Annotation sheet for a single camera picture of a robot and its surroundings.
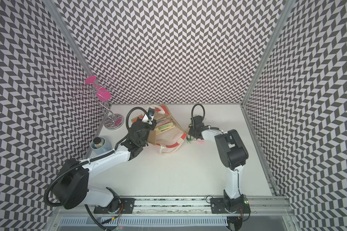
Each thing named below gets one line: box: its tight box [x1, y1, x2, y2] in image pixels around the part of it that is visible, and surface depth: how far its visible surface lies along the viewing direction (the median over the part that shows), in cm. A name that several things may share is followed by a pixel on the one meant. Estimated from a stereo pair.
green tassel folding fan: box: [186, 135, 195, 145], surface depth 100 cm
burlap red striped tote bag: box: [131, 103, 188, 154], surface depth 94 cm
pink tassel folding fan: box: [194, 139, 205, 146], surface depth 98 cm
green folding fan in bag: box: [157, 122, 175, 133], surface depth 97 cm
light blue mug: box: [90, 136, 112, 155], surface depth 87 cm
